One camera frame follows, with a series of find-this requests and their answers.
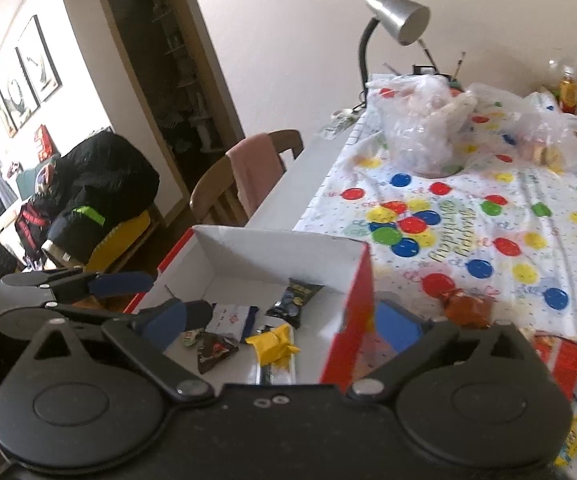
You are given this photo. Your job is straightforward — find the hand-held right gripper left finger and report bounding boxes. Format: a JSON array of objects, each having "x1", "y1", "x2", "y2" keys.
[{"x1": 11, "y1": 300, "x2": 216, "y2": 403}]

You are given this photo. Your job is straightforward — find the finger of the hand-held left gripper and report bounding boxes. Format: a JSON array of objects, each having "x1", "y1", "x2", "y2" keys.
[
  {"x1": 2, "y1": 267, "x2": 156, "y2": 306},
  {"x1": 43, "y1": 300, "x2": 214, "y2": 334}
]

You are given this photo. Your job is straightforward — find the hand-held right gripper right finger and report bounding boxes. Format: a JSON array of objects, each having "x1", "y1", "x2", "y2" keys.
[{"x1": 347, "y1": 301, "x2": 551, "y2": 401}]

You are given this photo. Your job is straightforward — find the dark brown triangular snack packet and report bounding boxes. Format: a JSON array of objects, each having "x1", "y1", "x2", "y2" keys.
[{"x1": 197, "y1": 332, "x2": 239, "y2": 374}]

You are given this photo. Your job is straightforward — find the white blue-edged snack packet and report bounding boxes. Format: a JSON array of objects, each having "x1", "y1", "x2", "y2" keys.
[{"x1": 204, "y1": 304, "x2": 260, "y2": 343}]

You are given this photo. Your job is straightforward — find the orange brown snack packet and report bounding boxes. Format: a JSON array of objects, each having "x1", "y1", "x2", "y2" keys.
[{"x1": 438, "y1": 287, "x2": 496, "y2": 328}]

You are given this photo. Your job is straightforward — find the black snack packet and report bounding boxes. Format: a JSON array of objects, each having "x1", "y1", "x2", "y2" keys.
[{"x1": 267, "y1": 278, "x2": 325, "y2": 329}]

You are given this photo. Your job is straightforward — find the plain yellow snack packet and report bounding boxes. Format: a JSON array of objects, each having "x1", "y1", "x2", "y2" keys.
[{"x1": 245, "y1": 323, "x2": 301, "y2": 365}]

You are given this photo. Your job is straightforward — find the red and white cardboard box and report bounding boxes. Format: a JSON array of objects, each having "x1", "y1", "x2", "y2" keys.
[{"x1": 123, "y1": 225, "x2": 375, "y2": 386}]

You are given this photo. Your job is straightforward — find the red snack bag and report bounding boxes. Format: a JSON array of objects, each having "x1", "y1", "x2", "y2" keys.
[{"x1": 533, "y1": 330, "x2": 577, "y2": 401}]

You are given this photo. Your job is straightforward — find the yellow cartoon snack packet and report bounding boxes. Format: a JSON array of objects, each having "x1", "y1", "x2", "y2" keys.
[{"x1": 555, "y1": 405, "x2": 577, "y2": 468}]

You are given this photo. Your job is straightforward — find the yellow seat cushion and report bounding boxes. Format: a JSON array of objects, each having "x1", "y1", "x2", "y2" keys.
[{"x1": 86, "y1": 210, "x2": 152, "y2": 273}]

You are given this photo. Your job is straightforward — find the red and black backpack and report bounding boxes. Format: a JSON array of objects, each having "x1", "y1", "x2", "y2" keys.
[{"x1": 16, "y1": 195, "x2": 54, "y2": 261}]

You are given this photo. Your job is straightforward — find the black jacket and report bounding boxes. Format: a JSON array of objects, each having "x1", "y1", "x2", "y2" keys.
[{"x1": 38, "y1": 131, "x2": 162, "y2": 266}]

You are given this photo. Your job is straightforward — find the balloon print tablecloth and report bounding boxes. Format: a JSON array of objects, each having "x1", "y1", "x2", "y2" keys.
[{"x1": 293, "y1": 74, "x2": 577, "y2": 480}]

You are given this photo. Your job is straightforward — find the wooden chair with round back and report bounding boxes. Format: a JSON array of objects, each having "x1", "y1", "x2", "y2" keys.
[{"x1": 190, "y1": 129, "x2": 305, "y2": 227}]

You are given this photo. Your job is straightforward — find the red printed box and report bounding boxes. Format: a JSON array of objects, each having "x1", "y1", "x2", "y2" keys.
[{"x1": 33, "y1": 125, "x2": 54, "y2": 161}]

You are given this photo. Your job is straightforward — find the pink cloth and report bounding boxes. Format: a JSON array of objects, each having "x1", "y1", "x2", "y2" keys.
[{"x1": 227, "y1": 133, "x2": 286, "y2": 218}]

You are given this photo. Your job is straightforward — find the small black framed picture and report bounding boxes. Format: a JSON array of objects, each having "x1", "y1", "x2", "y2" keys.
[{"x1": 0, "y1": 97, "x2": 16, "y2": 138}]

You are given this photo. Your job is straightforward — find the large clear plastic bag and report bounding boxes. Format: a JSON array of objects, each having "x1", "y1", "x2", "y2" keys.
[{"x1": 368, "y1": 74, "x2": 479, "y2": 178}]

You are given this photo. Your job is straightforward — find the small grey desk item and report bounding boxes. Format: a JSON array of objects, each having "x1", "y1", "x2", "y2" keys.
[{"x1": 321, "y1": 108, "x2": 366, "y2": 138}]

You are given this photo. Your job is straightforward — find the medium black framed picture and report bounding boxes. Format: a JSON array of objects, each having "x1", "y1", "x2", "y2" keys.
[{"x1": 0, "y1": 77, "x2": 39, "y2": 131}]

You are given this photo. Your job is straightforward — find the dark open closet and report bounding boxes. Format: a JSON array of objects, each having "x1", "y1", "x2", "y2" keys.
[{"x1": 90, "y1": 0, "x2": 246, "y2": 196}]

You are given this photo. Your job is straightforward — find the large black framed picture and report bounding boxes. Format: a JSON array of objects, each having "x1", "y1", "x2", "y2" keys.
[{"x1": 16, "y1": 15, "x2": 62, "y2": 103}]

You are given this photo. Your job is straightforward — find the clear plastic bag with bread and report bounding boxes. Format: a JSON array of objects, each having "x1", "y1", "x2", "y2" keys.
[{"x1": 511, "y1": 92, "x2": 577, "y2": 171}]

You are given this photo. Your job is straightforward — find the black pen holder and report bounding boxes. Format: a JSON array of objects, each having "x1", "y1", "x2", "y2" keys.
[{"x1": 413, "y1": 62, "x2": 456, "y2": 83}]

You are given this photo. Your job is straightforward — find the orange liquid bottle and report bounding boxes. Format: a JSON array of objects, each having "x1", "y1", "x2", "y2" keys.
[{"x1": 559, "y1": 66, "x2": 577, "y2": 113}]

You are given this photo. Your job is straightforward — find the silver desk lamp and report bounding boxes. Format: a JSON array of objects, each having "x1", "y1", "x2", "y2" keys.
[{"x1": 358, "y1": 0, "x2": 431, "y2": 111}]

